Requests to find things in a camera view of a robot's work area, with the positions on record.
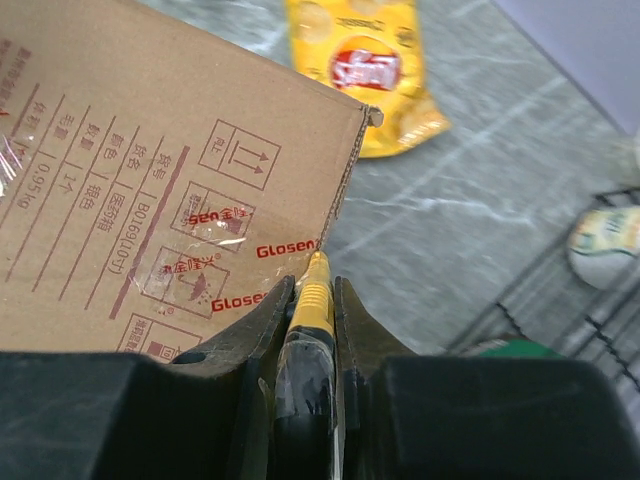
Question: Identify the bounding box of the yellow utility knife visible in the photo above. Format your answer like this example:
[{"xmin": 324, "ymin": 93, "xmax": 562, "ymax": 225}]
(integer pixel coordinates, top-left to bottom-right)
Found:
[{"xmin": 273, "ymin": 251, "xmax": 336, "ymax": 479}]

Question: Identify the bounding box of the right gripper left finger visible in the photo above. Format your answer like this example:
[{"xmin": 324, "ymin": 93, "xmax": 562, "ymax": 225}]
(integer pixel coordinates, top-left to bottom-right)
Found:
[{"xmin": 170, "ymin": 276, "xmax": 295, "ymax": 479}]

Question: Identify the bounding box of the white cup in basket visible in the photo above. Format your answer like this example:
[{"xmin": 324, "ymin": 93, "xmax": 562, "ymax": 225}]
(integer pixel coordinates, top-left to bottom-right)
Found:
[{"xmin": 567, "ymin": 206, "xmax": 639, "ymax": 289}]

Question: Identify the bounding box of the brown cardboard box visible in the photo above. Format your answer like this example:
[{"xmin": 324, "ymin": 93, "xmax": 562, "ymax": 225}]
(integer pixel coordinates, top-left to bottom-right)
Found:
[{"xmin": 1, "ymin": 1, "xmax": 381, "ymax": 363}]

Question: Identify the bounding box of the black wire basket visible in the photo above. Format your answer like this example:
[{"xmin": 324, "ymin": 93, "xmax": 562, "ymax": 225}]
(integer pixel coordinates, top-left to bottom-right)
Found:
[{"xmin": 439, "ymin": 187, "xmax": 640, "ymax": 396}]

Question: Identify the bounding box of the green object in basket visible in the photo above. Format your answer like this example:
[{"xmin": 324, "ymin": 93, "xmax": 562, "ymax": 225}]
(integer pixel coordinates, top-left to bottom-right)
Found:
[{"xmin": 463, "ymin": 336, "xmax": 562, "ymax": 358}]

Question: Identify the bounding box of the yellow Lays chips bag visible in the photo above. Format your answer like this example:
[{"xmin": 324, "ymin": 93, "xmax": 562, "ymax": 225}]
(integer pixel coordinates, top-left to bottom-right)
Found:
[{"xmin": 285, "ymin": 0, "xmax": 451, "ymax": 158}]

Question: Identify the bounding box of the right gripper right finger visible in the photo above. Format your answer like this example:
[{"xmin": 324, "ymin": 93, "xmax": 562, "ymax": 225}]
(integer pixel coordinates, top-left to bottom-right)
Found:
[{"xmin": 334, "ymin": 276, "xmax": 415, "ymax": 479}]

